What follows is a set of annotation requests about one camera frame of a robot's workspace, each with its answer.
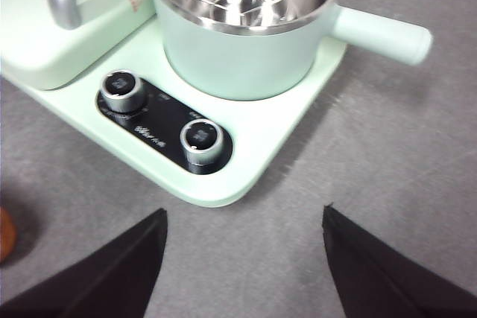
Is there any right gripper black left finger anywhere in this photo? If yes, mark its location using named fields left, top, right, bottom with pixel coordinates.
left=0, top=207, right=168, bottom=318

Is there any green breakfast machine base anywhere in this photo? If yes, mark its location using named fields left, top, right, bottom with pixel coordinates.
left=0, top=12, right=348, bottom=209

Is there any green steamer pot with handle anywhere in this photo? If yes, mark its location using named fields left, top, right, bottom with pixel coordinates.
left=144, top=0, right=435, bottom=102

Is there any silver control knob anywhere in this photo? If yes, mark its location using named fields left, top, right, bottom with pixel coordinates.
left=98, top=70, right=148, bottom=114
left=179, top=118, right=225, bottom=165

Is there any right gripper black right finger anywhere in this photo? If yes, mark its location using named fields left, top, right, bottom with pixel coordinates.
left=321, top=204, right=477, bottom=318

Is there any metal steamer rack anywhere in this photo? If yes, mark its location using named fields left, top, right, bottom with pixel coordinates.
left=185, top=0, right=300, bottom=29

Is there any green grill lid chrome handle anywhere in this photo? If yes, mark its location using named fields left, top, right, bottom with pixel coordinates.
left=0, top=0, right=158, bottom=92

